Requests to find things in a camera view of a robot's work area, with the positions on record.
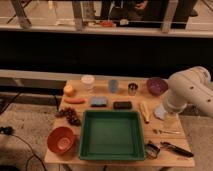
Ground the black rectangular block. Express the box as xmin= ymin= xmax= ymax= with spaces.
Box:
xmin=113 ymin=101 xmax=132 ymax=109

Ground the black floor cable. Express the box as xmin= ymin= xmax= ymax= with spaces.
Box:
xmin=0 ymin=125 xmax=49 ymax=171

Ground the blue plastic cup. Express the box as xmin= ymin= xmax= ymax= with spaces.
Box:
xmin=108 ymin=79 xmax=119 ymax=93

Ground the yellow toy fruit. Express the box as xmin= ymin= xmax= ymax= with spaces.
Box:
xmin=63 ymin=85 xmax=74 ymax=97

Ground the purple bowl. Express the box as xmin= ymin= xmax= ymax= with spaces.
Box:
xmin=146 ymin=77 xmax=168 ymax=96

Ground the wooden table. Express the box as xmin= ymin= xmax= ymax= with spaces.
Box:
xmin=44 ymin=80 xmax=195 ymax=168

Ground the toy grape bunch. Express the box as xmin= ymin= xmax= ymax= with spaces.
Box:
xmin=55 ymin=108 xmax=81 ymax=126

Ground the grey blue cloth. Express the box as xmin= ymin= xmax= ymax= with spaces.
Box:
xmin=154 ymin=104 xmax=166 ymax=120

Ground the person in background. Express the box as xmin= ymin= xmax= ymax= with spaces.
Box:
xmin=109 ymin=0 xmax=158 ymax=22

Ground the red bowl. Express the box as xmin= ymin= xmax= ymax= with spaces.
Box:
xmin=47 ymin=127 xmax=75 ymax=155

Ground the blue sponge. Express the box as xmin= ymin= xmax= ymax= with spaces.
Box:
xmin=90 ymin=97 xmax=107 ymax=107

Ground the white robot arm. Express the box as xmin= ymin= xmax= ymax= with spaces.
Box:
xmin=162 ymin=66 xmax=213 ymax=129

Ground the green plastic tray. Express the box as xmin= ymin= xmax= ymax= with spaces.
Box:
xmin=79 ymin=110 xmax=146 ymax=161

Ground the small metal cup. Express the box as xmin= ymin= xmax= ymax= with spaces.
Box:
xmin=128 ymin=82 xmax=138 ymax=96

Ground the black binder clip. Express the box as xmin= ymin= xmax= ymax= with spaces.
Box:
xmin=145 ymin=141 xmax=160 ymax=159

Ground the white paper cup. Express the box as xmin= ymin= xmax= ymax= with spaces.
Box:
xmin=81 ymin=75 xmax=95 ymax=91

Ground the toy sausage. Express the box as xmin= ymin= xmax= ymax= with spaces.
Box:
xmin=64 ymin=98 xmax=85 ymax=104

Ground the black handled peeler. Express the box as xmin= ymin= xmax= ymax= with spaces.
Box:
xmin=160 ymin=141 xmax=194 ymax=158

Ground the metal fork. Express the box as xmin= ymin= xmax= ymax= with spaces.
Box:
xmin=153 ymin=129 xmax=180 ymax=134

